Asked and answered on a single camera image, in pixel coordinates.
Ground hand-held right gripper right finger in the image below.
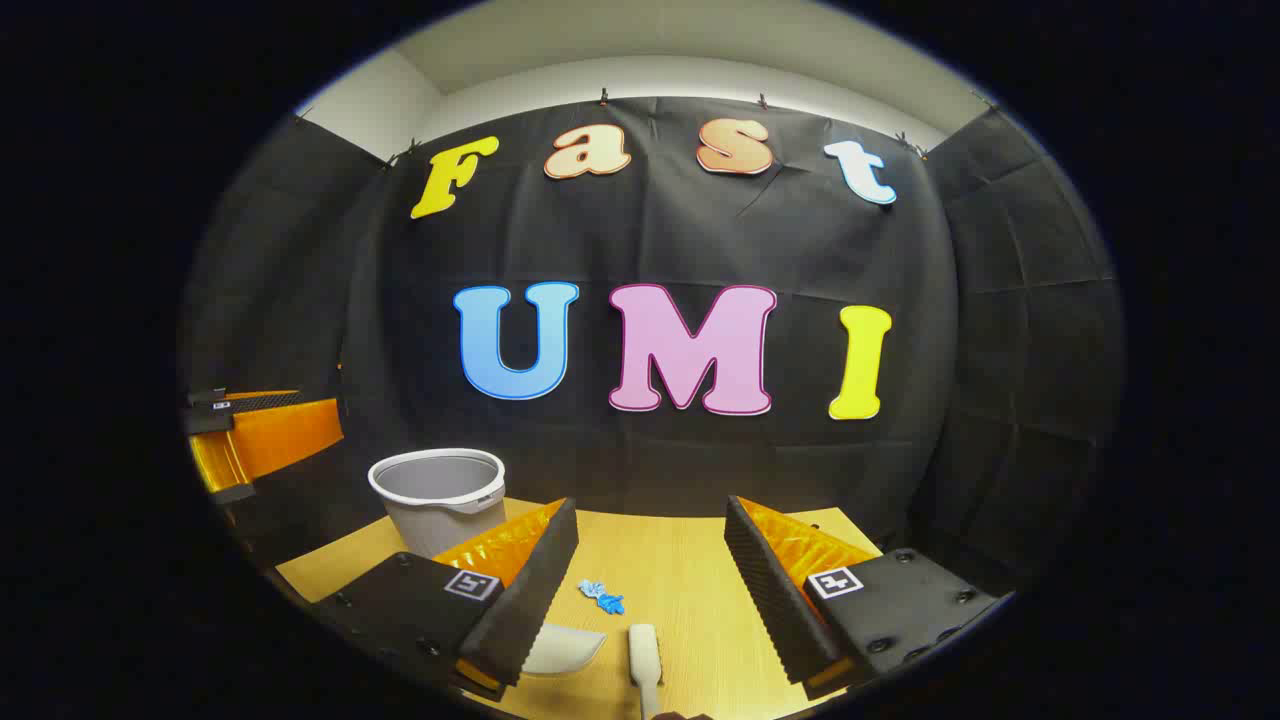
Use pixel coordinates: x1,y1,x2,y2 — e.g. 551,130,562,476
724,494,1006,701

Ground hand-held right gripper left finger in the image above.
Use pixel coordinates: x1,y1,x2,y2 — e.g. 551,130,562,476
308,497,581,701

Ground white dustpan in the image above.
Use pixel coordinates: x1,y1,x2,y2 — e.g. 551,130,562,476
520,622,607,677

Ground white garbage bin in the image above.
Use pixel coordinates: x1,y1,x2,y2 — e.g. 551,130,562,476
367,448,507,559

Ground small white broom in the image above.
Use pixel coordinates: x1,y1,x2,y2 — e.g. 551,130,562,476
628,623,669,720

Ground wooden desktop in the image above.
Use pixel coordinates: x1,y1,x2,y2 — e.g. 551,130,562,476
275,497,886,720

